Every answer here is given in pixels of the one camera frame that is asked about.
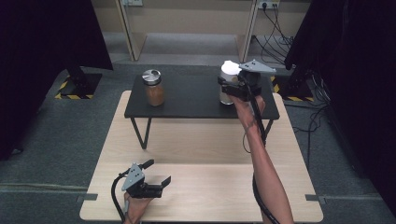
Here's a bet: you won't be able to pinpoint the left hand-held gripper black cable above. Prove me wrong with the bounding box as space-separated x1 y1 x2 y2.
110 167 132 224

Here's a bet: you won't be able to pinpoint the black stand base striped tape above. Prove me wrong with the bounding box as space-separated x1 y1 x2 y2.
54 66 104 101
269 74 315 103

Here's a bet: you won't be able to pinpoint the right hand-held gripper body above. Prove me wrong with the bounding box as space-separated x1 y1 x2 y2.
221 59 277 103

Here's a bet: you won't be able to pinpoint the black floor cables beside curtain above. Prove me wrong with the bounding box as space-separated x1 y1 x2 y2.
284 70 332 170

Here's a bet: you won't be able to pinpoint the right hand-held gripper black cable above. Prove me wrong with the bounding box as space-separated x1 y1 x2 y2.
237 74 280 224

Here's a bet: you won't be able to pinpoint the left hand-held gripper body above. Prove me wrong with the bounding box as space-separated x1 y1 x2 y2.
120 162 163 200

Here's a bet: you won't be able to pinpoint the glass jar with silver lid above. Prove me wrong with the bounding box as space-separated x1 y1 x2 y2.
141 68 166 107

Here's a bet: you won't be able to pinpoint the clear jar with white lid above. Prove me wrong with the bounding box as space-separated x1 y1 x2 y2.
219 59 243 106

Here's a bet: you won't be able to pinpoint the black cables under wall socket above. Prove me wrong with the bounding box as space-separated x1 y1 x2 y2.
250 3 295 66

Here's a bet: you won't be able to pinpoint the black shelf with metal legs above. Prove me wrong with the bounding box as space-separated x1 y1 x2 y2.
123 74 281 151

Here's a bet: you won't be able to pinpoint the black curtain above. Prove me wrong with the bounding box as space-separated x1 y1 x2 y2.
283 0 396 217
0 0 114 161

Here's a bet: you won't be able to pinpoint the person's left hand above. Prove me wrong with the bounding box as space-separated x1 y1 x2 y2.
122 192 154 224

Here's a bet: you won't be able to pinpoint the person's right hand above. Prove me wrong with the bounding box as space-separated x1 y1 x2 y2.
231 94 266 133

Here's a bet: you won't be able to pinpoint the hand-held gripper black cable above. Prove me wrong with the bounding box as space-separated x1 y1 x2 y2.
237 74 280 224
110 167 132 224

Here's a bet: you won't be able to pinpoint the beige wooden cabinet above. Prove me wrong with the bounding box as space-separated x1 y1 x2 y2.
114 0 260 63

